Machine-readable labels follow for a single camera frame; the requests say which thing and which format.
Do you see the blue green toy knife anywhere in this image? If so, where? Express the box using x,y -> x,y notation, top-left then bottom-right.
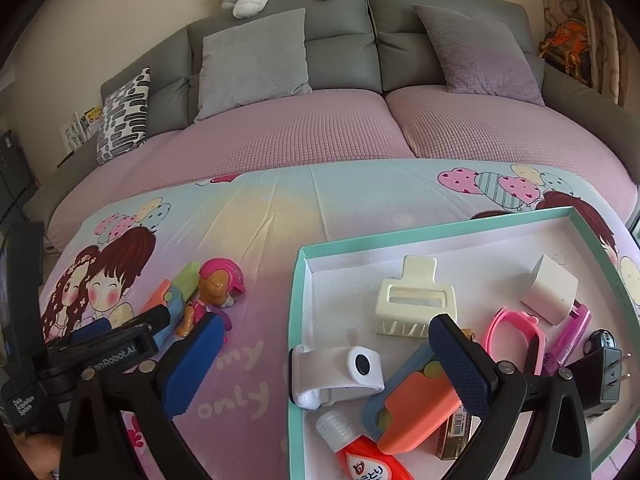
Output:
142,261 -> 201,348

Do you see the orange ornament on sofa side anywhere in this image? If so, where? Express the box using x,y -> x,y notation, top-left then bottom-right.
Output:
538,18 -> 592,87

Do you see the light grey cushion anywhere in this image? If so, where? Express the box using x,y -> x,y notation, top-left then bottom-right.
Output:
194,8 -> 311,122

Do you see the teal rimmed white tray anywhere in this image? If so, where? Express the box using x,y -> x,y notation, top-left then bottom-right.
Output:
288,207 -> 639,479

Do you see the red white glue bottle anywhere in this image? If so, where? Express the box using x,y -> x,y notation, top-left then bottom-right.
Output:
316,411 -> 412,480

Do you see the black white patterned cushion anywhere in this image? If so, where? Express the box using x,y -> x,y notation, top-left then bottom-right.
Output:
96,66 -> 151,166

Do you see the gold lighter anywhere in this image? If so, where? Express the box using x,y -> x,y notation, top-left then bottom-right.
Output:
434,327 -> 476,462

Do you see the white smartwatch black screen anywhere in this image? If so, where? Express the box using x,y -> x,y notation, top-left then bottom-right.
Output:
288,344 -> 385,411

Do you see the dark grey cabinet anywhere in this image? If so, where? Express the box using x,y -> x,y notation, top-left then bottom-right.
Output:
0,131 -> 37,237

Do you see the magenta translucent utility knife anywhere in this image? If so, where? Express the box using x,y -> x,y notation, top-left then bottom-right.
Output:
541,301 -> 591,376

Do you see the cream plastic hair claw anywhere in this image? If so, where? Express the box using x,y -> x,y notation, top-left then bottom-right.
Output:
374,255 -> 458,339

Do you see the pink fitness band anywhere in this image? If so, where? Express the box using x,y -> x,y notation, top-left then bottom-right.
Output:
482,307 -> 547,375

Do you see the purple grey cushion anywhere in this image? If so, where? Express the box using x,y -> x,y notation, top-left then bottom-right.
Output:
413,4 -> 544,105

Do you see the orange blue toy knife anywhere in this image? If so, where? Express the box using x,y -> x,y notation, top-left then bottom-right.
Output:
361,342 -> 461,455

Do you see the beige patterned curtain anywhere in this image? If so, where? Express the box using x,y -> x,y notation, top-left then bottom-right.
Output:
542,0 -> 631,107

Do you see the black power adapter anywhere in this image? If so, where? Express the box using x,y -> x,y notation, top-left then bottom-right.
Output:
568,347 -> 631,418

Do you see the grey sofa pink cover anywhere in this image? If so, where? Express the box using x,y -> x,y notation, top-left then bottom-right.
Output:
24,0 -> 639,248

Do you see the black toy express car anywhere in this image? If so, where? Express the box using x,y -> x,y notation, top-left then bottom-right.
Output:
582,328 -> 617,358

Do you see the person's left hand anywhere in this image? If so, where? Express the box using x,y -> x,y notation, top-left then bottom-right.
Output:
14,434 -> 63,480

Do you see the white usb charger cube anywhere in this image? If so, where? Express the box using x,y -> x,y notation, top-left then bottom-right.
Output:
520,255 -> 578,326

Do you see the cartoon printed pink tablecloth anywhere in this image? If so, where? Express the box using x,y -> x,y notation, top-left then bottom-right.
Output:
40,158 -> 639,479

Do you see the pink pup toy figure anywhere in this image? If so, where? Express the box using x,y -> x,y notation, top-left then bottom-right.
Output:
175,258 -> 245,338

